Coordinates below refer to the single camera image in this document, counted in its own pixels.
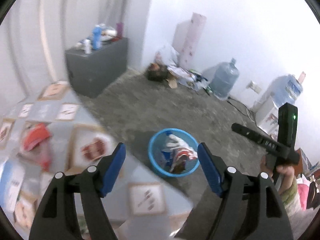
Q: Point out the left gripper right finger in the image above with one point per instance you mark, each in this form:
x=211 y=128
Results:
x=250 y=208

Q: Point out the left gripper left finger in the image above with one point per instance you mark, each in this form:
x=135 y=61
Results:
x=56 y=216

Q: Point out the blue white paper package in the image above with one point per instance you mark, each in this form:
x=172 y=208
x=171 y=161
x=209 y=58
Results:
x=12 y=176

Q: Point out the trash in basin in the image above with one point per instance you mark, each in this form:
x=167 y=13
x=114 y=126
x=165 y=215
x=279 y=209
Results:
x=176 y=155

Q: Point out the blue plastic trash basin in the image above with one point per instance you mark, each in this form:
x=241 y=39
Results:
x=155 y=145

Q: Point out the floor trash pile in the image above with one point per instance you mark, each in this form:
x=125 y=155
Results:
x=166 y=68

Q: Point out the person right hand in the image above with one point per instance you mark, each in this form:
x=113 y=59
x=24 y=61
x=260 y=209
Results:
x=287 y=172

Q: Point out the white water dispenser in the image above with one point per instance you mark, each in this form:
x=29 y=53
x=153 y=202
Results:
x=266 y=116

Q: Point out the water jug on dispenser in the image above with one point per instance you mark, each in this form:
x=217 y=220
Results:
x=285 y=89

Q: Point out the fruit pattern tablecloth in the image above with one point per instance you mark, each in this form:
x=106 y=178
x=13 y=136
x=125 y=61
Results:
x=141 y=204

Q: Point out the red plastic bag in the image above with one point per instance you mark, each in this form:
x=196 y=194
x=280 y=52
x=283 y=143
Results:
x=35 y=146

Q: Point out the large water jug on floor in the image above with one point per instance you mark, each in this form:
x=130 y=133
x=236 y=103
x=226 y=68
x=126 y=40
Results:
x=224 y=79

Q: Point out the dark grey cabinet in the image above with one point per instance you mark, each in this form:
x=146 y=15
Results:
x=90 y=74

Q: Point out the pink tall box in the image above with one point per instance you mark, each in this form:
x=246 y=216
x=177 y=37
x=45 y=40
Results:
x=186 y=38

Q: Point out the white bottle on cabinet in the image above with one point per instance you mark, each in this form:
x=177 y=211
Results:
x=87 y=46

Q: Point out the blue bottle on cabinet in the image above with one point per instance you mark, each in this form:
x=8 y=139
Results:
x=96 y=37

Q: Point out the purple cup on cabinet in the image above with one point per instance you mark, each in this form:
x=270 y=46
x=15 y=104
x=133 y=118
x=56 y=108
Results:
x=119 y=29

